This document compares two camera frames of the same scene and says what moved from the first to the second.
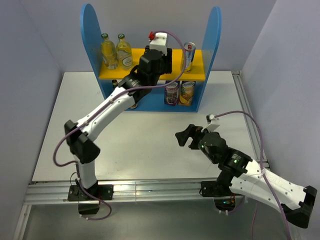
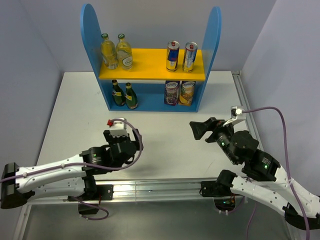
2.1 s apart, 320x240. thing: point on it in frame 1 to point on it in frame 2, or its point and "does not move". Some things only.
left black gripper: x=167 y=60 to x=111 y=140
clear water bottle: x=124 y=53 does not move
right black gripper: x=192 y=130 to x=198 y=128
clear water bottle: x=108 y=50 does not move
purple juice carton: x=172 y=93 does not move
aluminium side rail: x=252 y=126 does not move
